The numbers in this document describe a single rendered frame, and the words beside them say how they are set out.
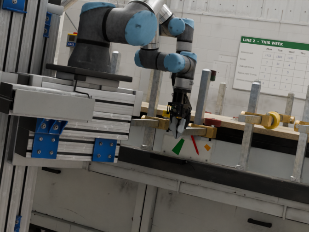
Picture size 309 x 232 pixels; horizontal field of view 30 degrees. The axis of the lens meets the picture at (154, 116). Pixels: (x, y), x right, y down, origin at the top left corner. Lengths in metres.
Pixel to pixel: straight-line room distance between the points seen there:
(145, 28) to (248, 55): 8.23
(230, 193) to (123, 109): 0.91
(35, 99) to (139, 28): 0.42
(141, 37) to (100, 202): 1.58
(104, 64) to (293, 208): 1.17
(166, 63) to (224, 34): 8.02
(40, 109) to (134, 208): 1.56
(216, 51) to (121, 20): 8.42
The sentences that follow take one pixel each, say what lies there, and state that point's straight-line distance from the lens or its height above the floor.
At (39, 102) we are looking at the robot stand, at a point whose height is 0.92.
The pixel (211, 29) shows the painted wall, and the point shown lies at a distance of 10.38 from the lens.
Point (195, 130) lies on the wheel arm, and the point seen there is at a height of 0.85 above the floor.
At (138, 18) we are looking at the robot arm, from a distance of 1.88.
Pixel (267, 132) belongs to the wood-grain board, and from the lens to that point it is 2.85.
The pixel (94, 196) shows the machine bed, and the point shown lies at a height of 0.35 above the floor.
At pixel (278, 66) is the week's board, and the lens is 9.97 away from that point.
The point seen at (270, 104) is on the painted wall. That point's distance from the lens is 9.97.
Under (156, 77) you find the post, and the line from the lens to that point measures 2.84.
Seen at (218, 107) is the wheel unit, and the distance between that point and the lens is 3.87.
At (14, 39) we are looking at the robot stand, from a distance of 2.02.
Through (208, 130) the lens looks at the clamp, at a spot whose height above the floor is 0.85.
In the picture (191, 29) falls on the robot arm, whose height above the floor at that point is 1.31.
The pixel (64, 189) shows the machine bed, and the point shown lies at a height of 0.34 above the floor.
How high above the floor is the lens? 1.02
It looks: 3 degrees down
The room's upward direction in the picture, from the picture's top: 9 degrees clockwise
